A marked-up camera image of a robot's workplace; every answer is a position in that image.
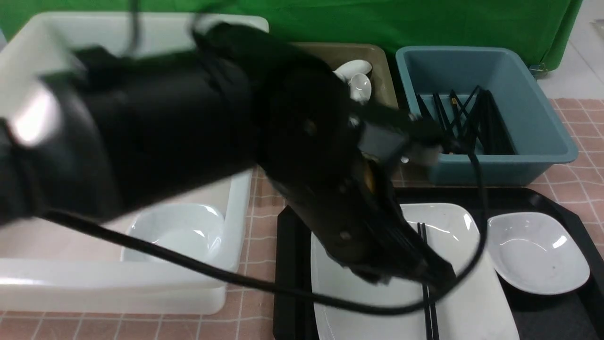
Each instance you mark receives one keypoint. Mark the black serving tray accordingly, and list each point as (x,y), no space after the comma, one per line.
(574,316)

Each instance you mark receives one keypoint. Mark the pile of black chopsticks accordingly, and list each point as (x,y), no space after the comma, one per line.
(474,120)

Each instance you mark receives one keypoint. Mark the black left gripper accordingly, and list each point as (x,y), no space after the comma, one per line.
(356,218)

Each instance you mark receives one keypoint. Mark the small white bowl in tub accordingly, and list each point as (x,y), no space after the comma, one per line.
(194,230)

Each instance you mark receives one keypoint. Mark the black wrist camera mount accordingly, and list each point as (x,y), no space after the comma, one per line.
(388,136)

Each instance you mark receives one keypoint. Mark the blue chopstick bin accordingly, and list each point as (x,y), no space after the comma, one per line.
(540,138)

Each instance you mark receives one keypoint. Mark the small white bowl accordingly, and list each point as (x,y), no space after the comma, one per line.
(194,230)
(534,253)

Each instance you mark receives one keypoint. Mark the pile of white spoons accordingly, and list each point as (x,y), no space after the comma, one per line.
(355,74)

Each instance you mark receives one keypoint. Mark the olive green spoon bin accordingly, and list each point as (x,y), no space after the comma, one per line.
(377,71)

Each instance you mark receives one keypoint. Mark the green backdrop cloth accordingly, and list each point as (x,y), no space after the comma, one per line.
(536,30)

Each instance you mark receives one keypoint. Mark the pink checkered tablecloth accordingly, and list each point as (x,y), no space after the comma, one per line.
(247,314)

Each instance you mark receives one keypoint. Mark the white square rice plate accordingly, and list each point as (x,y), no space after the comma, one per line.
(476,310)

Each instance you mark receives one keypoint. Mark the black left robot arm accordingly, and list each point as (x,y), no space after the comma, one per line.
(118,134)

